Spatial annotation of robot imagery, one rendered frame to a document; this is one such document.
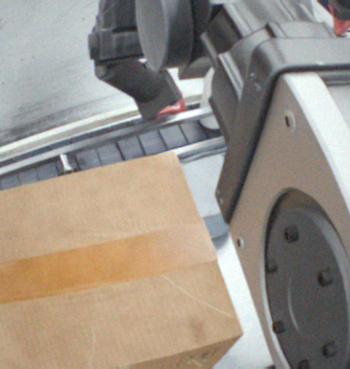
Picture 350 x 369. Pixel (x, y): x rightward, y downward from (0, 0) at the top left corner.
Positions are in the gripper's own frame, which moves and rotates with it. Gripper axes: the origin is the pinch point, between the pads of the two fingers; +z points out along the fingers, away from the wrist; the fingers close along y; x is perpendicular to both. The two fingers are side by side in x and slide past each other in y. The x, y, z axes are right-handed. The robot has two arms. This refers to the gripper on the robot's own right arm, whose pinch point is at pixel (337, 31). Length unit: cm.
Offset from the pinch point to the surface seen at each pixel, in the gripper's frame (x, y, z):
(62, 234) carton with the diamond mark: 33, 65, -10
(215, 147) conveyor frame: 11.9, 34.0, 15.0
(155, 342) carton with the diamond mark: 48, 61, -10
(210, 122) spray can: 8.9, 34.2, 11.5
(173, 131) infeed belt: 7.3, 40.2, 13.5
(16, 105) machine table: -14, 67, 18
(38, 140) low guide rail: 3, 64, 10
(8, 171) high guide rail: 11, 71, 5
